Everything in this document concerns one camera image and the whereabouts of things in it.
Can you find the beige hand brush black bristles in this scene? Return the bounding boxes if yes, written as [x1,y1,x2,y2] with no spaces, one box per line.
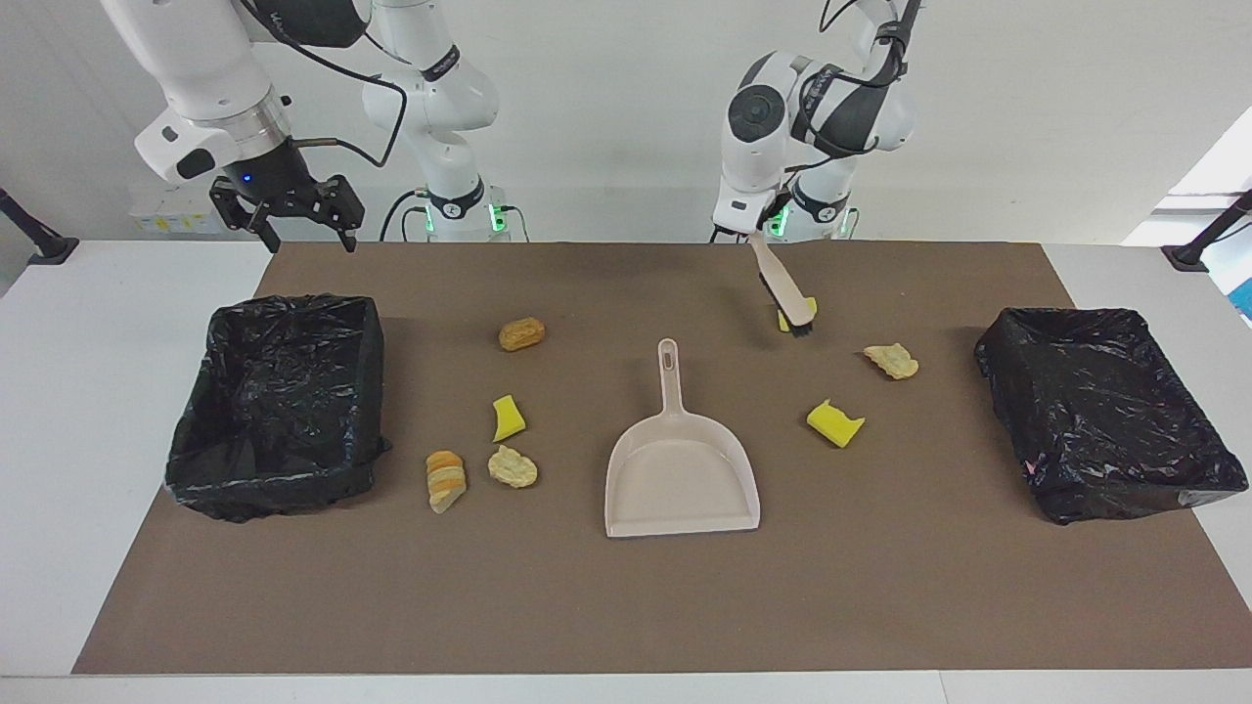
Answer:
[748,235,819,339]

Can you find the beige flaky pastry piece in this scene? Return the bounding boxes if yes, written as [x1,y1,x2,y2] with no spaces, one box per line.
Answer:
[863,343,920,380]
[488,446,539,489]

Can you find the yellow notched sponge piece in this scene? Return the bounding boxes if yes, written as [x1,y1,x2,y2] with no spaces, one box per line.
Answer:
[807,399,866,449]

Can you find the beige plastic dustpan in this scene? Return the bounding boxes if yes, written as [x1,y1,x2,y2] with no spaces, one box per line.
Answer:
[604,338,762,539]

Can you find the orange striped bread piece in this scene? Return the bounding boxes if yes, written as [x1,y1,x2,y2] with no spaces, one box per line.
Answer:
[425,451,468,514]

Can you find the black bag lined bin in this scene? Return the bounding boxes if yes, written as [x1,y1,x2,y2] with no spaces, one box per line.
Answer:
[164,295,392,522]

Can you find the black bag bin pink spot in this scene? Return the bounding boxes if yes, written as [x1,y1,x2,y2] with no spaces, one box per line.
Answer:
[975,307,1249,526]

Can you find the brown table mat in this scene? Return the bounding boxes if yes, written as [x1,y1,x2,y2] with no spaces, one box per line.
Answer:
[73,242,1252,676]

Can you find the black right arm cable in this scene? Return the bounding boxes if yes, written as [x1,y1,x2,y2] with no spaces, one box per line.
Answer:
[240,0,409,167]

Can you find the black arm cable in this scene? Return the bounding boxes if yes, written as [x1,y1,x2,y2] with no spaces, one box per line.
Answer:
[240,0,409,167]
[782,0,925,177]

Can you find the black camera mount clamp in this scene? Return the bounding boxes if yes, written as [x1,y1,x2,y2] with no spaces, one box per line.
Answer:
[1162,189,1252,273]
[0,188,79,267]

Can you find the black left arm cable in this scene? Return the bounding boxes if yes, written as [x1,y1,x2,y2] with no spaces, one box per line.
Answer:
[782,0,925,177]

